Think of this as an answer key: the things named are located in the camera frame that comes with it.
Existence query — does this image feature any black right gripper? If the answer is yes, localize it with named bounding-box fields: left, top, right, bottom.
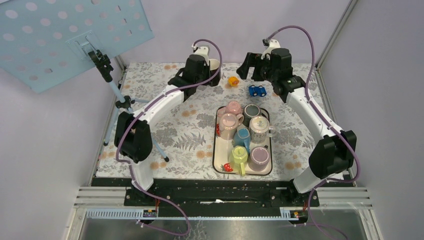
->
left=235, top=52, right=278, bottom=84

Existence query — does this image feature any black mug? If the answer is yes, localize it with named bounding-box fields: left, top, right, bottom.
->
left=207, top=58, right=221, bottom=87

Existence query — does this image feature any green octagonal mug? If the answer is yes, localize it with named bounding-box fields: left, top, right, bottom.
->
left=229, top=146, right=248, bottom=177

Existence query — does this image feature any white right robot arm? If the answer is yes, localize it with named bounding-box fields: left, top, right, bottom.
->
left=236, top=48, right=357, bottom=206

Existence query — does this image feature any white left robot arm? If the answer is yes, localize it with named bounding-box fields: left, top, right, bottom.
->
left=114, top=54, right=222, bottom=206

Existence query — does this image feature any pink octagonal mug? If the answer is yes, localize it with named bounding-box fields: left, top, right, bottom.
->
left=216, top=100, right=242, bottom=120

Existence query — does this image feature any dark grey mug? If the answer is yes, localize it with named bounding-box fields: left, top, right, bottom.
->
left=242, top=103, right=268, bottom=128

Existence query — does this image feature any tall pale pink mug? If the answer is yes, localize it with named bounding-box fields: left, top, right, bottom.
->
left=218, top=113, right=244, bottom=141

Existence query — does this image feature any white floral mug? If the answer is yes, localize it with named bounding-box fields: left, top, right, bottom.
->
left=249, top=115, right=277, bottom=144

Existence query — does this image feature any blue dotted mug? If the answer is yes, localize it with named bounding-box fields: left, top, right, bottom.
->
left=232, top=128, right=251, bottom=154

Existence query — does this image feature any purple mug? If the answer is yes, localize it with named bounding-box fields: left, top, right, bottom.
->
left=247, top=146, right=271, bottom=172

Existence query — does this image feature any yellow toy car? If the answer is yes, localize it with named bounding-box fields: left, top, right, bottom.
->
left=227, top=76, right=240, bottom=88

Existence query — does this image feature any blue toy car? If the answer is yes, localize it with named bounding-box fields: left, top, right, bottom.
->
left=248, top=85, right=267, bottom=97

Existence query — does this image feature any floral tablecloth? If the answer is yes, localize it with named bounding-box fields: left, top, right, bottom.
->
left=95, top=62, right=314, bottom=181

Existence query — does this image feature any white strawberry tray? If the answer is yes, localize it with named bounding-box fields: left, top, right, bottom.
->
left=212, top=107, right=273, bottom=176

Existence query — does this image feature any blue perforated stand plate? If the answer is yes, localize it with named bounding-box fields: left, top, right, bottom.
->
left=0, top=0, right=154, bottom=93

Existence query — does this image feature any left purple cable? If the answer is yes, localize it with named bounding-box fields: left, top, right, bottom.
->
left=114, top=38, right=223, bottom=237

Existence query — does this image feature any purple cable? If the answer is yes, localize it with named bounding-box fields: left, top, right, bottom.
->
left=114, top=38, right=223, bottom=237
left=264, top=25, right=362, bottom=239

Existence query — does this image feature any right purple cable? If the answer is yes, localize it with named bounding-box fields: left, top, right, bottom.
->
left=264, top=25, right=362, bottom=239

